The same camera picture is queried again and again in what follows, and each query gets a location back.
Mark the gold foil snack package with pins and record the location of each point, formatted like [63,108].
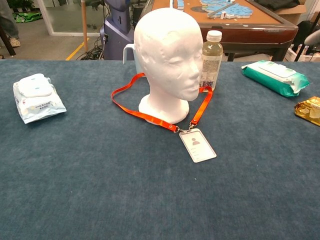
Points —
[310,112]

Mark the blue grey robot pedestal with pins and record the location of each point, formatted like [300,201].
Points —
[115,37]

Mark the green wet wipes pack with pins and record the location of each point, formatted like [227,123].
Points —
[270,80]

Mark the person in jeans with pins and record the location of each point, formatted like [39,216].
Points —
[7,25]

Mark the clear bottle with yellow drink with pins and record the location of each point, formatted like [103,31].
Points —
[212,62]

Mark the light blue wet wipes pack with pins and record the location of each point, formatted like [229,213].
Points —
[37,105]

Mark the white foam mannequin head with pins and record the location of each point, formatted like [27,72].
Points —
[165,62]

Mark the black tripod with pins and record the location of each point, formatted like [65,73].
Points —
[301,50]

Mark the black backpack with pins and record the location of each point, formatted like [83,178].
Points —
[300,30]

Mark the blue mahjong tile pile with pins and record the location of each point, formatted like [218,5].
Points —
[232,10]

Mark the blue felt table cover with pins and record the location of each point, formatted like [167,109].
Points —
[75,200]

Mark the brown cardboard box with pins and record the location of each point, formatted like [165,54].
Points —
[292,16]

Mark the black garment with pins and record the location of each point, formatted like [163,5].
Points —
[277,3]

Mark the wooden pole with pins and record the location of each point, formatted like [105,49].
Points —
[84,25]

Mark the white glass partition frame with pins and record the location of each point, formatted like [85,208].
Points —
[48,22]

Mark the brown mahjong table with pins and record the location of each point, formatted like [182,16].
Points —
[250,32]

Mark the white box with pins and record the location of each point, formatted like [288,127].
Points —
[291,55]

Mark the dark wooden furniture leg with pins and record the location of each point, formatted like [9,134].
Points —
[7,45]

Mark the green bag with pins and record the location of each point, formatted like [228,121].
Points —
[27,17]

